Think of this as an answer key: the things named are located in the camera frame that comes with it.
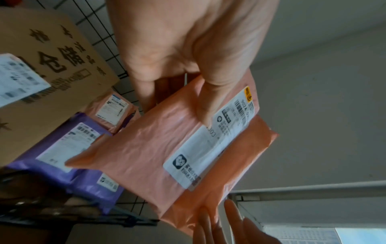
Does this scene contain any person's right hand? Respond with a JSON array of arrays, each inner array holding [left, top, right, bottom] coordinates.
[[192, 199, 281, 244]]

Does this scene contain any person's left hand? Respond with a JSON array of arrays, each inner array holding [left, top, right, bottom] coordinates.
[[105, 0, 280, 127]]

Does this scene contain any black wire cart basket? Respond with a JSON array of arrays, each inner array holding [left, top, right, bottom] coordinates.
[[0, 0, 160, 230]]

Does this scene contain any pink mailer bag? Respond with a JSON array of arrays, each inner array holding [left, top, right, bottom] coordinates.
[[82, 91, 140, 134], [64, 69, 280, 236]]

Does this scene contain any cardboard box red-marked label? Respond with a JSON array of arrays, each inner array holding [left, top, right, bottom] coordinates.
[[0, 7, 121, 168]]

